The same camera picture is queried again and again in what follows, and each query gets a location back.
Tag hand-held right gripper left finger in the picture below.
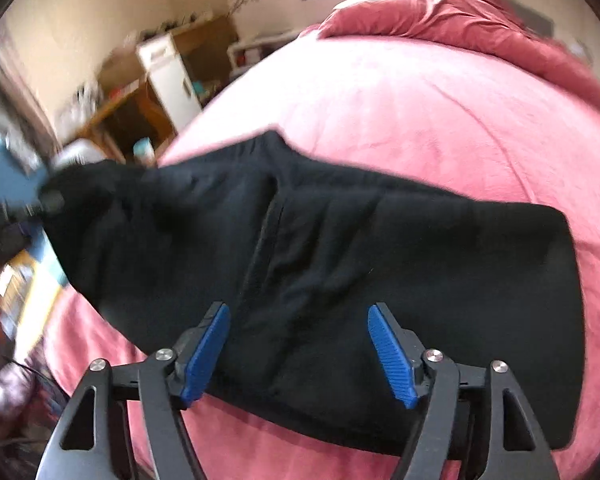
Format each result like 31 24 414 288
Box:
35 301 232 480

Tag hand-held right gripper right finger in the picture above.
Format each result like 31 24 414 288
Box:
367 301 563 480

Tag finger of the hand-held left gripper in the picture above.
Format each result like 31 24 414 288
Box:
26 190 67 222

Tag black embroidered pants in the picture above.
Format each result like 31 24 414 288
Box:
39 130 580 458

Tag teal and white mug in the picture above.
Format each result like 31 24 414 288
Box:
132 141 157 167

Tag wooden desk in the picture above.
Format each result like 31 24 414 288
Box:
60 79 177 162

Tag striped pink curtain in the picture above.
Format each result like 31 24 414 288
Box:
0 25 56 153

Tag white cabinet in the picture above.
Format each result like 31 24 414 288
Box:
136 32 204 132

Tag brown wooden shelf unit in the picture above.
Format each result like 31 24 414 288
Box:
100 14 239 93

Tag bed with pink sheet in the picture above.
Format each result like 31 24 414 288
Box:
42 35 600 480

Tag white and grey nightstand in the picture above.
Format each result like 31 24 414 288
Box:
227 27 307 82

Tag red duvet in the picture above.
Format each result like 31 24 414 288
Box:
300 0 600 128

